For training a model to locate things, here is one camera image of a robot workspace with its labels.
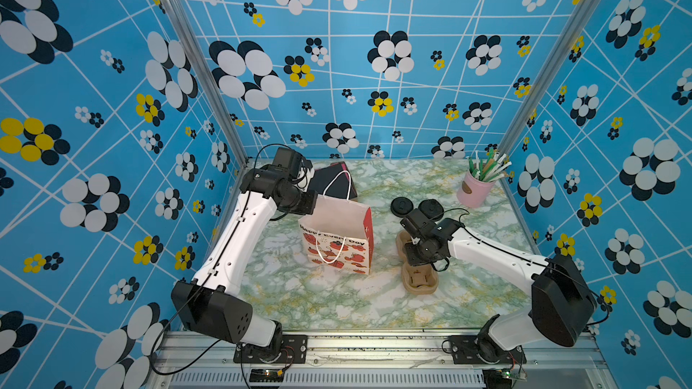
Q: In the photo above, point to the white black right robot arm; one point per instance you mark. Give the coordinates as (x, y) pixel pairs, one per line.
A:
(561, 302)

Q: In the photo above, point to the green white wrapped straws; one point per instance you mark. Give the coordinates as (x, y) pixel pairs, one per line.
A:
(489, 168)

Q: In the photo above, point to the white paper coffee cup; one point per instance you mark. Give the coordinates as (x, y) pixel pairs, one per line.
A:
(432, 209)

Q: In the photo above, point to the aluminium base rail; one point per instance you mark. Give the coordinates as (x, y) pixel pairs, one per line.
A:
(379, 359)

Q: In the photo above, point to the right aluminium corner post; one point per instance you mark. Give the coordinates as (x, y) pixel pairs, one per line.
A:
(574, 27)

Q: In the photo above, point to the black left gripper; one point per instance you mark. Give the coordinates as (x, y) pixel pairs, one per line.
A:
(310, 203)

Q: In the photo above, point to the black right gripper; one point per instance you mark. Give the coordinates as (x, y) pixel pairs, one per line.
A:
(411, 259)

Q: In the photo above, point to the red white paper gift bag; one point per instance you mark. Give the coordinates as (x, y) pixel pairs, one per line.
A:
(339, 234)

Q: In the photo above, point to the aluminium corner post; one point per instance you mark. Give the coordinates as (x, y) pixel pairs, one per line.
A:
(574, 27)
(192, 49)

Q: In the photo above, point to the brown pulp cup carrier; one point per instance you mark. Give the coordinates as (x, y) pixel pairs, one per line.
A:
(421, 280)

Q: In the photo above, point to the pink cup straw holder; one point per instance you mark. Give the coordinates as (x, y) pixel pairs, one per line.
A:
(473, 192)

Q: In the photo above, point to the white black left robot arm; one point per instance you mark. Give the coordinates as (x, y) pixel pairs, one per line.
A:
(209, 304)

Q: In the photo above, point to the black plastic cup lids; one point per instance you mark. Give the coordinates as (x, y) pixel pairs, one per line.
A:
(401, 206)

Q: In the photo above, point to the left aluminium corner post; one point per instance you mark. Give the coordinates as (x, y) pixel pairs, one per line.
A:
(192, 49)

